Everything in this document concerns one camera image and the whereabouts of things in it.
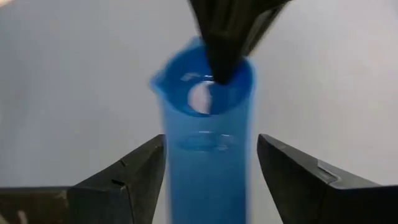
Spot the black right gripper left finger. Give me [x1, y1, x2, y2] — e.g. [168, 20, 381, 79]
[0, 133, 167, 224]

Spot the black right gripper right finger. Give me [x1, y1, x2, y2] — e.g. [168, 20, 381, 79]
[256, 133, 398, 224]

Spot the blue measuring cup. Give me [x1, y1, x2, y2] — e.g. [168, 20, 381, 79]
[149, 35, 257, 224]

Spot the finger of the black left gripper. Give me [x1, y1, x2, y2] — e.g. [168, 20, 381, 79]
[188, 0, 249, 85]
[244, 0, 293, 57]

